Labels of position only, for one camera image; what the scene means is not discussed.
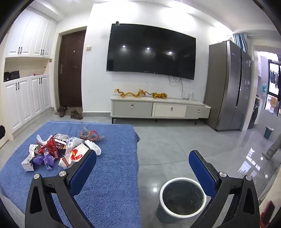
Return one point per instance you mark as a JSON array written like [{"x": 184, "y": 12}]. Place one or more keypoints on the hanging dark clothes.
[{"x": 275, "y": 79}]

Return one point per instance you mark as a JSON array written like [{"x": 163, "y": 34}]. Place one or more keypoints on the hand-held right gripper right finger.
[{"x": 202, "y": 173}]

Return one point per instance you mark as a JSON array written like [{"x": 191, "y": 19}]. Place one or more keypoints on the grey white television cabinet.
[{"x": 131, "y": 108}]

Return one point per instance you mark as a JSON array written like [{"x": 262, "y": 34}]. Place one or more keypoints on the grey double door refrigerator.
[{"x": 221, "y": 87}]

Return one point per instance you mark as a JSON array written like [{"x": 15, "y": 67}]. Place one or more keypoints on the golden tiger ornament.
[{"x": 159, "y": 95}]

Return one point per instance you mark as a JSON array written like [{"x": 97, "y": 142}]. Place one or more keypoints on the purple plastic bag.
[{"x": 47, "y": 161}]

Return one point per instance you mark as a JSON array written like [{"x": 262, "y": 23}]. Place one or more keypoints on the blue curtain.
[{"x": 240, "y": 42}]

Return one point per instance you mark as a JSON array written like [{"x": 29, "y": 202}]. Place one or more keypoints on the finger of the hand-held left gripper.
[{"x": 2, "y": 132}]

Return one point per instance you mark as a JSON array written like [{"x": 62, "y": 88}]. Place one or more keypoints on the washing machine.
[{"x": 254, "y": 114}]

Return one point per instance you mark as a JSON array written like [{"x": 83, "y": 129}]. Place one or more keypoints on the small green bin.
[{"x": 269, "y": 133}]

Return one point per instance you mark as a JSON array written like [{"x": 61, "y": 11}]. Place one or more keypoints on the dark brown door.
[{"x": 70, "y": 72}]

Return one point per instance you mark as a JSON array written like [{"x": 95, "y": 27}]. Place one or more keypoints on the black box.
[{"x": 12, "y": 76}]

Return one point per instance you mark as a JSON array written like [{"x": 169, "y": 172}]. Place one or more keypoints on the silver foil package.
[{"x": 60, "y": 137}]

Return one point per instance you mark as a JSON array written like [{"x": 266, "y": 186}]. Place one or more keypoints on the red feather toy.
[{"x": 90, "y": 136}]

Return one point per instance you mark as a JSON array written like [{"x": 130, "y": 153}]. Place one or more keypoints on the white plastic bag with label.
[{"x": 73, "y": 141}]

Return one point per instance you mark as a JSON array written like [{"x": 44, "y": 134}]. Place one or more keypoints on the black wall television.
[{"x": 151, "y": 52}]

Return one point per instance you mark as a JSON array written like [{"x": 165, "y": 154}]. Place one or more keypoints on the white tissue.
[{"x": 94, "y": 148}]

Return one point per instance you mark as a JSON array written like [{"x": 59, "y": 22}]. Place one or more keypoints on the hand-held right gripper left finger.
[{"x": 83, "y": 173}]

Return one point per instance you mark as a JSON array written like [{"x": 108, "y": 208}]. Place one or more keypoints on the white base cabinet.
[{"x": 24, "y": 98}]

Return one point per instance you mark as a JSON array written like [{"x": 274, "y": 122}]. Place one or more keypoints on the golden dragon ornament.
[
  {"x": 141, "y": 93},
  {"x": 123, "y": 93}
]

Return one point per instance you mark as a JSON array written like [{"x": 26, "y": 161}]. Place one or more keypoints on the white round waste bin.
[{"x": 163, "y": 210}]

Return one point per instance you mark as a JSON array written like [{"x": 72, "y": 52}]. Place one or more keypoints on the white wall cabinet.
[{"x": 28, "y": 35}]

